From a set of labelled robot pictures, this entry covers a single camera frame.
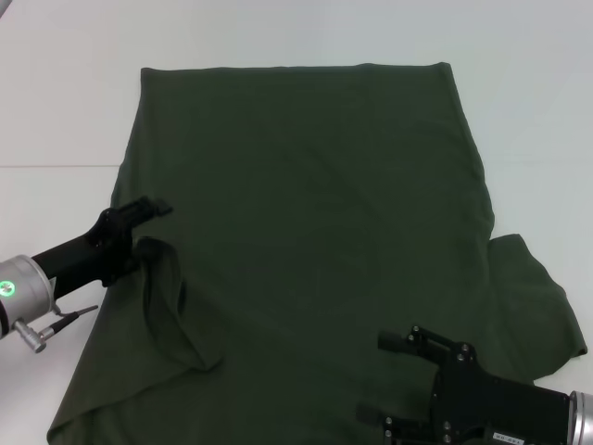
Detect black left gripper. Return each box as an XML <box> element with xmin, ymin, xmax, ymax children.
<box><xmin>30</xmin><ymin>197</ymin><xmax>174</xmax><ymax>298</ymax></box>

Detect black cable with metal plug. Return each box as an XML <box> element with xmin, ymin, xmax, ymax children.
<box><xmin>12</xmin><ymin>304</ymin><xmax>100</xmax><ymax>354</ymax></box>

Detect dark green shirt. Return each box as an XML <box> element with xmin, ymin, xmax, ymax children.
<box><xmin>45</xmin><ymin>61</ymin><xmax>588</xmax><ymax>445</ymax></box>

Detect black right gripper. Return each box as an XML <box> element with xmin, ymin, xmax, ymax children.
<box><xmin>355</xmin><ymin>324</ymin><xmax>572</xmax><ymax>445</ymax></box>

